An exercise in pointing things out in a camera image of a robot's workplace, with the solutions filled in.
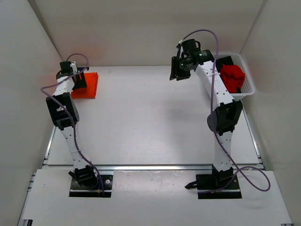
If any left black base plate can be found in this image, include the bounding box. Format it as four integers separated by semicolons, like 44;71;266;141
69;174;113;198

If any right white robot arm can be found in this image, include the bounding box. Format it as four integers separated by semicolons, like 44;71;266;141
170;39;243;188

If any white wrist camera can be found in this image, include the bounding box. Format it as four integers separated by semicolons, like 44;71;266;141
70;62;78;73
176;40;183;59

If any aluminium rail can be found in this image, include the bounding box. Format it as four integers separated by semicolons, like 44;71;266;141
96;164;212;171

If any red t shirt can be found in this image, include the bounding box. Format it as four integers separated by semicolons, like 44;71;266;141
220;64;246;93

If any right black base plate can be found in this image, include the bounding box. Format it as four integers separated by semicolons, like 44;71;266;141
185;174;242;200

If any orange t shirt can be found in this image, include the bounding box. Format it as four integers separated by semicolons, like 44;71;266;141
71;73;99;99

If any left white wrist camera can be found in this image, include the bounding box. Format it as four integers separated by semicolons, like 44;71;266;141
70;62;78;73

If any black t shirt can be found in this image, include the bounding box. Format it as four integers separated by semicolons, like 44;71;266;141
215;56;242;94

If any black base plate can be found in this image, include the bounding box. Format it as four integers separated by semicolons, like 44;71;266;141
185;174;242;200
69;174;113;198

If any white plastic basket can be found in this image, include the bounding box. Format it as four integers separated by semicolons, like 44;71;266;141
216;53;255;101

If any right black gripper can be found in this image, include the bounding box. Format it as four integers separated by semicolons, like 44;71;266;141
172;56;194;81

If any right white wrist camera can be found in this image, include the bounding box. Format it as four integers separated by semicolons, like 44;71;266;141
176;40;183;59

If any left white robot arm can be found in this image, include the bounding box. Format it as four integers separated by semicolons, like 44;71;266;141
46;61;99;189

